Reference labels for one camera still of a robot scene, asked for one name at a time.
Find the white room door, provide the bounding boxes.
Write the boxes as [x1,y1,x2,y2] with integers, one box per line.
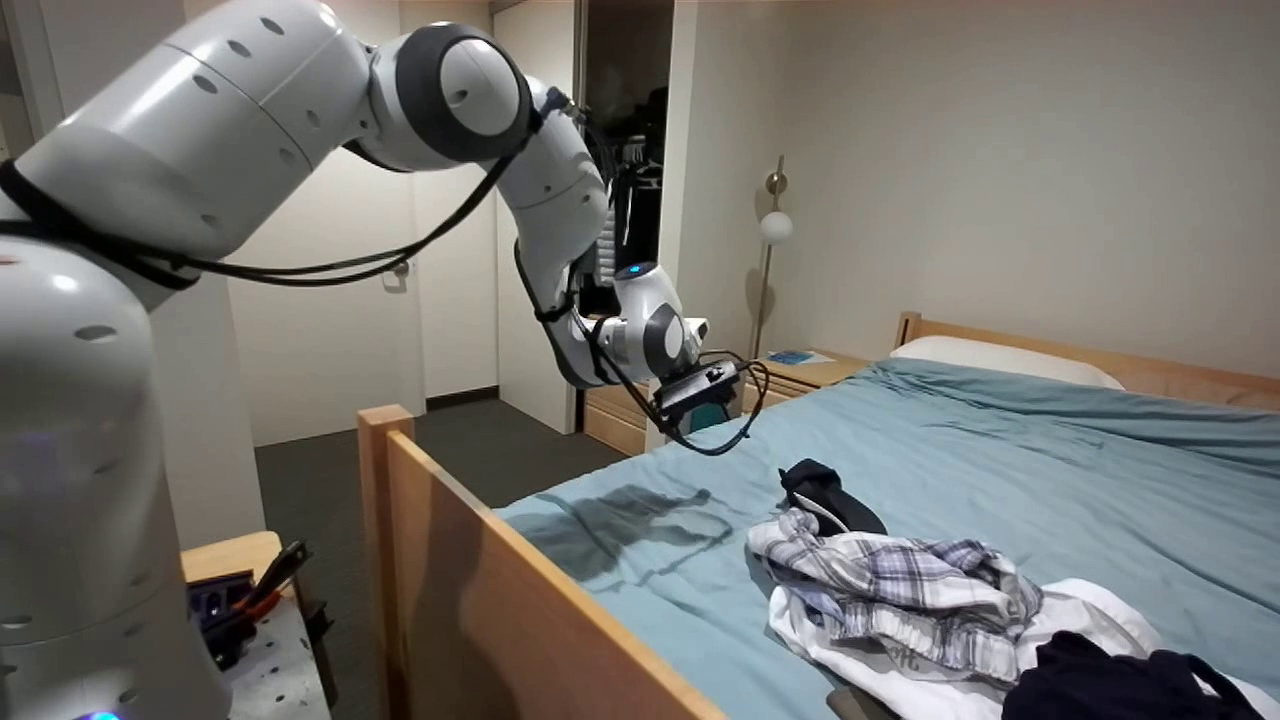
[225,143,432,453]

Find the white cloth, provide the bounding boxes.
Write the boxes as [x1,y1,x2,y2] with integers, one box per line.
[764,572,1280,720]

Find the black and red tools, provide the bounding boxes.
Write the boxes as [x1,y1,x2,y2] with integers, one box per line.
[186,535,321,674]

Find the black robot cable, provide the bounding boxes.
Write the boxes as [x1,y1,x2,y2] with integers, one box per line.
[0,103,771,461]

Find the wooden nightstand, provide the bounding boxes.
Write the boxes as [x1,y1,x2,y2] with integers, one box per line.
[740,349,870,421]

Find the hanging closet clothes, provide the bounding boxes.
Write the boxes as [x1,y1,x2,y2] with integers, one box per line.
[605,86,668,278]

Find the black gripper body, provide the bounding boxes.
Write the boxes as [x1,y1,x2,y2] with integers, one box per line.
[651,358,743,417]

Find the floor lamp with globe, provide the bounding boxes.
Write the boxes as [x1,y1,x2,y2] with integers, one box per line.
[747,153,799,364]

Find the white closet door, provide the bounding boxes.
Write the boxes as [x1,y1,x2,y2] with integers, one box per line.
[488,0,586,441]

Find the small black garment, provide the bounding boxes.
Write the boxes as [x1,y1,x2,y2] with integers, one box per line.
[777,457,891,540]

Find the white pillow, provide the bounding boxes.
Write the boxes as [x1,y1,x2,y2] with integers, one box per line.
[886,331,1126,398]

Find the wooden tool box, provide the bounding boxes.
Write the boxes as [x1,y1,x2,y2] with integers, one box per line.
[177,529,288,592]

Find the dark navy garment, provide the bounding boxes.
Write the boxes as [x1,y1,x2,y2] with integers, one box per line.
[1000,629,1267,720]

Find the light blue bed blanket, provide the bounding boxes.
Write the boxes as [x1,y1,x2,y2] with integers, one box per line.
[495,358,1280,720]

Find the wooden dresser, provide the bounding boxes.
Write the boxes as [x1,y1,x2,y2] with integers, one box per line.
[579,382,671,461]

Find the wooden bed frame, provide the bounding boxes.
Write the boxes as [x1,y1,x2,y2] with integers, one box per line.
[351,309,1280,720]

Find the checked plaid shirt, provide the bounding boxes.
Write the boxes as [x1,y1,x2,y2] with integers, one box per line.
[740,505,1053,686]

